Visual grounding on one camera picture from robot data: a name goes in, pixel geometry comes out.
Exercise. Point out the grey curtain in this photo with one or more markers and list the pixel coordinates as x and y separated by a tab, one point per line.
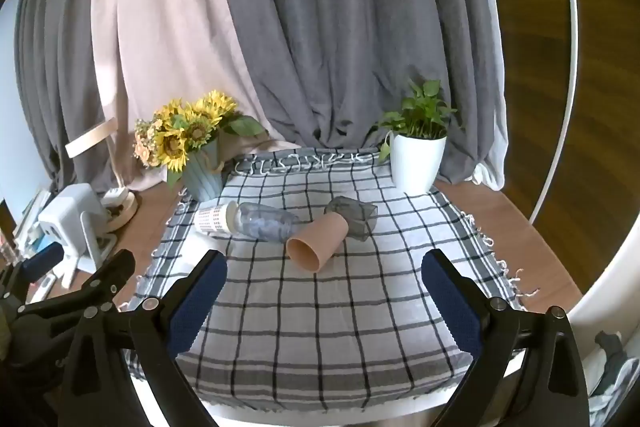
350	32

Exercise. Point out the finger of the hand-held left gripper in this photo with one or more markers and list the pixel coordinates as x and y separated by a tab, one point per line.
42	263
107	274

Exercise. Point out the clear bottle with white cap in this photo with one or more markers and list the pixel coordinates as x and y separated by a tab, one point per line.
250	221

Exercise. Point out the green potted plant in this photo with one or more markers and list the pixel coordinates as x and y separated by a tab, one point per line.
417	114

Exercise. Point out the round wooden tray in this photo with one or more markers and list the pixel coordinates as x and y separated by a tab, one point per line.
124	209

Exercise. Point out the white plant pot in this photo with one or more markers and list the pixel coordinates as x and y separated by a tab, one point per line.
416	162

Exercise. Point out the sunflower bouquet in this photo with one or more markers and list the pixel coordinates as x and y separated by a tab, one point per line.
187	132

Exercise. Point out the white device stand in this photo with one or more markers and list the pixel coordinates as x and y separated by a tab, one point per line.
90	252

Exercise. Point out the tan cup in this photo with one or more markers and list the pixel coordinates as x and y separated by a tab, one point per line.
317	242

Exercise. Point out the white round hoop frame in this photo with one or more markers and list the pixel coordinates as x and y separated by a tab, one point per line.
567	57

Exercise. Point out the white box-shaped device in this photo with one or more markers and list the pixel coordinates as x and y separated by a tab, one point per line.
67	219

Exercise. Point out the grey clothing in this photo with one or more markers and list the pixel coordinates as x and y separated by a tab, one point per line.
612	372

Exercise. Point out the checked grey white cloth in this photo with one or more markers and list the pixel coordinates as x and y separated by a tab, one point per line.
320	322

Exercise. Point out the light wooden strip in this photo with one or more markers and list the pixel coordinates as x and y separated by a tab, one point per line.
92	138

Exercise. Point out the blue ribbed vase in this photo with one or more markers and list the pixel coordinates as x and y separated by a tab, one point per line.
202	174

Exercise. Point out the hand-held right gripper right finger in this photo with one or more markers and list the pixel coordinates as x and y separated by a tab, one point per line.
452	307

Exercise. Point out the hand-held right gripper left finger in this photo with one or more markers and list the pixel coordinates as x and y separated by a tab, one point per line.
192	307

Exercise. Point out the beige curtain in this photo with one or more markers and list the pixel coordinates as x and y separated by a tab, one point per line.
165	32

